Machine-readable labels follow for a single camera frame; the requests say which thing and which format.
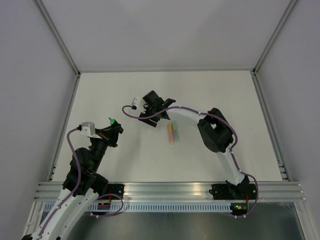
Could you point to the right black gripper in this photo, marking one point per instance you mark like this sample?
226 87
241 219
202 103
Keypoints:
147 121

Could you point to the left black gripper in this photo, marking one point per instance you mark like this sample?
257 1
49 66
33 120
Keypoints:
109 134

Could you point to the black green-tipped highlighter pen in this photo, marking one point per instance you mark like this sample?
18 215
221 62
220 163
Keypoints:
111 120

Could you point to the light green pen cap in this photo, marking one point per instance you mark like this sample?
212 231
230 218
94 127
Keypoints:
174 126

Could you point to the orange highlighter pen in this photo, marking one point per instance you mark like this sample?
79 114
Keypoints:
171 137

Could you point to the light green highlighter pen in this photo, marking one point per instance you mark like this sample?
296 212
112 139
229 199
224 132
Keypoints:
176 137

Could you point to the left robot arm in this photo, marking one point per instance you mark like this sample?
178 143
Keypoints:
83 185

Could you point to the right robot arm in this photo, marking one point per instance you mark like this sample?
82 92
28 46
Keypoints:
214 130

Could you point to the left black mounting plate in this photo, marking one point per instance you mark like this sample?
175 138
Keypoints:
115 191

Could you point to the black mounting plate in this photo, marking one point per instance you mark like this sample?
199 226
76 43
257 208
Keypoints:
115 191
222 192

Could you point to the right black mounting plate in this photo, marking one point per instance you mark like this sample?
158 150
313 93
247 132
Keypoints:
222 192

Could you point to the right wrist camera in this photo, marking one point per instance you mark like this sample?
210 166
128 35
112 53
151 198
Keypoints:
137 104

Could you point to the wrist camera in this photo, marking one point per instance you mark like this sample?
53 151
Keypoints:
87 129
137 104

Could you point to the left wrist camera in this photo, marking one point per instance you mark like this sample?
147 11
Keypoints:
87 129

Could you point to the white slotted cable duct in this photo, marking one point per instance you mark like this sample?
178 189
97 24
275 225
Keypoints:
161 207

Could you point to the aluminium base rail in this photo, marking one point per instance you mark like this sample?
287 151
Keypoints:
268 192

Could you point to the left aluminium frame post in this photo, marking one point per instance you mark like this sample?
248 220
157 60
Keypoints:
42 9

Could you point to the aluminium frame post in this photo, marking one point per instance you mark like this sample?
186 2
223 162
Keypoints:
266 112
42 9

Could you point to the right aluminium frame post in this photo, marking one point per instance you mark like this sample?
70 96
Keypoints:
266 112

